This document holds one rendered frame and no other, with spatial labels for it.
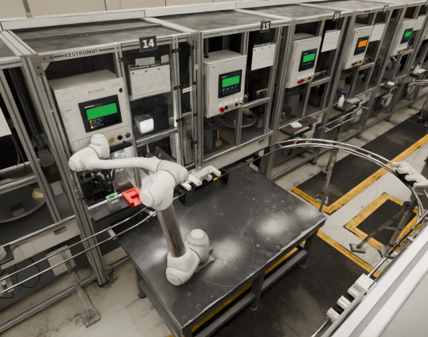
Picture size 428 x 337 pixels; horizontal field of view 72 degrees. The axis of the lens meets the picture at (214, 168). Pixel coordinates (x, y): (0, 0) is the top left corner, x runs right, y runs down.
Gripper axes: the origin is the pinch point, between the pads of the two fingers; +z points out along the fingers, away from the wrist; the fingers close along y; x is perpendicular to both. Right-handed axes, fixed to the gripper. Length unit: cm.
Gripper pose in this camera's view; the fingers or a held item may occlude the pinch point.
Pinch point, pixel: (110, 186)
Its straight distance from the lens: 223.4
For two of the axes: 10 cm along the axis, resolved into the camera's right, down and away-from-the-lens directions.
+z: -0.2, 8.1, 5.8
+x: 6.3, 4.6, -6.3
